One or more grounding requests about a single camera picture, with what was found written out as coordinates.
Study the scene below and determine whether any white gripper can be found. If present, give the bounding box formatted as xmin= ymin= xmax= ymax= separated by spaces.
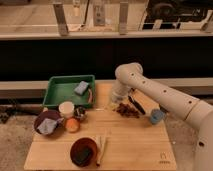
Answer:
xmin=110 ymin=80 xmax=130 ymax=103

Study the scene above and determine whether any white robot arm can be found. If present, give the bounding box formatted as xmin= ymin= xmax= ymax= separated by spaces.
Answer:
xmin=110 ymin=63 xmax=213 ymax=171

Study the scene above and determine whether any brown bowl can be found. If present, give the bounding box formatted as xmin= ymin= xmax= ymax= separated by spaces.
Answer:
xmin=70 ymin=137 xmax=98 ymax=167

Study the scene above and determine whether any dark sponge in bowl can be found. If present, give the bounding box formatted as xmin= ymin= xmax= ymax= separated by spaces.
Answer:
xmin=73 ymin=147 xmax=93 ymax=166

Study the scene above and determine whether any purple bowl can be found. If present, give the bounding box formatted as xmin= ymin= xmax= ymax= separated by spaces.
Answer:
xmin=34 ymin=110 xmax=64 ymax=135

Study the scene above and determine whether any blue cloth in bowl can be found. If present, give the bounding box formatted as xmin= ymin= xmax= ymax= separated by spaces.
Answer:
xmin=37 ymin=118 xmax=57 ymax=135

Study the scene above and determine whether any brown dried food pile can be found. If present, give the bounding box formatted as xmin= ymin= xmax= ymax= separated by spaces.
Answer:
xmin=116 ymin=103 xmax=139 ymax=118

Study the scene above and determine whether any orange carrot in tray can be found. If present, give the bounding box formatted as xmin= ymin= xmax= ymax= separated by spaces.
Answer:
xmin=88 ymin=88 xmax=93 ymax=103

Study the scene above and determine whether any black utensil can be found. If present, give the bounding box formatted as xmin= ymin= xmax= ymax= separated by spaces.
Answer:
xmin=128 ymin=96 xmax=146 ymax=115

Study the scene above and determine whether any blue sponge in tray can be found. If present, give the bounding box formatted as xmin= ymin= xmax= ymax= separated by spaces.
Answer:
xmin=74 ymin=81 xmax=89 ymax=95

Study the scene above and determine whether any green plastic tray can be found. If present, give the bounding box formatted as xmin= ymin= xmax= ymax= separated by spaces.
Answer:
xmin=43 ymin=75 xmax=95 ymax=109

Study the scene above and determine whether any blue cup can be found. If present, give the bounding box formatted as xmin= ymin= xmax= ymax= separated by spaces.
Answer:
xmin=150 ymin=109 xmax=165 ymax=125

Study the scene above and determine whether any small dark patterned cup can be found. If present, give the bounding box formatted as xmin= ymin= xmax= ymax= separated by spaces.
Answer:
xmin=74 ymin=107 xmax=87 ymax=121

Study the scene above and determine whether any clear plastic wrapper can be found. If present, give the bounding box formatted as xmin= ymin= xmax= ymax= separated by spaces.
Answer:
xmin=94 ymin=135 xmax=102 ymax=150

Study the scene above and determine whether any wooden chopstick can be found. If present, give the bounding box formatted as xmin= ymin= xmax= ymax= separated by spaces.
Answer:
xmin=96 ymin=136 xmax=107 ymax=166

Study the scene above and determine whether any white cup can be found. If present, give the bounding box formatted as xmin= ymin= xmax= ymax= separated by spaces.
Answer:
xmin=59 ymin=101 xmax=74 ymax=118

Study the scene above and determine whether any orange fruit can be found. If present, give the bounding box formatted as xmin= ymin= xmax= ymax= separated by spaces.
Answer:
xmin=65 ymin=118 xmax=80 ymax=133

